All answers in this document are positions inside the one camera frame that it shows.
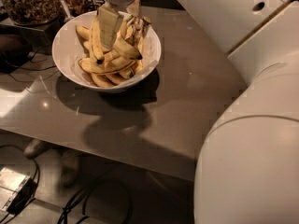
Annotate yellow banana lower curved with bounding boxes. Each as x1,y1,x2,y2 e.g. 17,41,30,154
78,57,135,75

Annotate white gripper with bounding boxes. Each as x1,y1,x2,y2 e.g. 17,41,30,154
98,0,140,49

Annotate yellow banana bottom front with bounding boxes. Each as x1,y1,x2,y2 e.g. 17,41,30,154
91,73,114,88

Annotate white spoon handle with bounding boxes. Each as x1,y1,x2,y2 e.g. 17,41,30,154
59,0,73,22

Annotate upright yellow banana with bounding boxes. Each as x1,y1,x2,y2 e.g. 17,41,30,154
89,17,104,64

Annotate silver box on floor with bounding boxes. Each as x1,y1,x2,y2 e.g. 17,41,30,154
0,167,31,214

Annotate black floor cable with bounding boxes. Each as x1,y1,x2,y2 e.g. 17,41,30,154
57,177,134,224

